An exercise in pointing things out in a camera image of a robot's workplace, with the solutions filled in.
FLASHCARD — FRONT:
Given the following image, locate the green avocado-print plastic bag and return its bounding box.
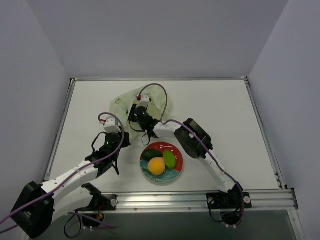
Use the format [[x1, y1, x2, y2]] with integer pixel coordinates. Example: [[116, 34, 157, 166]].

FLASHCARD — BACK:
[[109, 83, 173, 141]]

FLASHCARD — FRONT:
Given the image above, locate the dark green fake avocado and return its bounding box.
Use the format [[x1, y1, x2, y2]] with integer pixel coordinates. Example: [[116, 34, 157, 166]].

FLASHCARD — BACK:
[[141, 148, 163, 162]]

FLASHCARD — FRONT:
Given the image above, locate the orange fake fruit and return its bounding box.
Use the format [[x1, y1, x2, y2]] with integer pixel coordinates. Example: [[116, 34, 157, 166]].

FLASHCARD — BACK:
[[147, 157, 166, 176]]

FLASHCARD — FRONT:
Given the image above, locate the light green fake fruit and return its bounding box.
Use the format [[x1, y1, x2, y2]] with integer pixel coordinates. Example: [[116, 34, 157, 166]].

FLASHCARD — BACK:
[[163, 150, 176, 169]]

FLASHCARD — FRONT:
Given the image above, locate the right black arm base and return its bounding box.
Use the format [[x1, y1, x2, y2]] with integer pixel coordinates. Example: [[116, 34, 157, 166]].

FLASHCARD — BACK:
[[206, 190, 253, 229]]

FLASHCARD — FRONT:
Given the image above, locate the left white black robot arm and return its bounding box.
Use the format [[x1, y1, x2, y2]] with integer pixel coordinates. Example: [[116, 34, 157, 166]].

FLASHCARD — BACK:
[[10, 132, 130, 239]]

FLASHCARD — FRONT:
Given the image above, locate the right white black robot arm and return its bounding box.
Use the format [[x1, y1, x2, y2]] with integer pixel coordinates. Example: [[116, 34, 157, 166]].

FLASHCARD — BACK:
[[128, 105, 243, 207]]

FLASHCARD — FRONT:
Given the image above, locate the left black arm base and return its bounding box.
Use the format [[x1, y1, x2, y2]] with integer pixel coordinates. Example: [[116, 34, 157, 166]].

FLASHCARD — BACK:
[[73, 183, 118, 229]]

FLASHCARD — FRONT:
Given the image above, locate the red and teal flower plate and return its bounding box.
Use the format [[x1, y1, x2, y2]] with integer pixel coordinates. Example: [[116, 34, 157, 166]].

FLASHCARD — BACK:
[[139, 142, 184, 185]]

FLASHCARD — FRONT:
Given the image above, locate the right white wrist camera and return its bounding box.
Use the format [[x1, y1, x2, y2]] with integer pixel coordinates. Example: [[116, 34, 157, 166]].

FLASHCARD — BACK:
[[136, 94, 152, 109]]

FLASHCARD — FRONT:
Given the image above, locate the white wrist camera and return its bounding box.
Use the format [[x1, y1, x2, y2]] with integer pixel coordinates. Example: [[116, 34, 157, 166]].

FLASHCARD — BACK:
[[99, 116, 121, 133], [136, 94, 152, 109]]

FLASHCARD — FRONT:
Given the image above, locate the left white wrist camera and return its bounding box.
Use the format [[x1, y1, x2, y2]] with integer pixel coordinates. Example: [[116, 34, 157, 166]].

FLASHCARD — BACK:
[[99, 116, 121, 133]]

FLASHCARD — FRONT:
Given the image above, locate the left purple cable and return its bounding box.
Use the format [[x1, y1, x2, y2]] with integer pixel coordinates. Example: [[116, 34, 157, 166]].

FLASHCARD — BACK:
[[0, 112, 126, 230]]

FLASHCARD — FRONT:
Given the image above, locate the purple cable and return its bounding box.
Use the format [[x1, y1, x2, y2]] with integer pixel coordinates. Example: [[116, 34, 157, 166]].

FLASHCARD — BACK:
[[136, 83, 245, 221], [0, 112, 126, 230]]

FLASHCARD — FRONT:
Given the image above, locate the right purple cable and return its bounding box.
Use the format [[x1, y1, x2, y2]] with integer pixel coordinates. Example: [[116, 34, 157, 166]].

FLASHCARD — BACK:
[[136, 83, 245, 221]]

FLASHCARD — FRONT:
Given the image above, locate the aluminium front rail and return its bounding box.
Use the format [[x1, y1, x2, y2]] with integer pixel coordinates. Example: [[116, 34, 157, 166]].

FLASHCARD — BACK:
[[27, 188, 299, 214]]

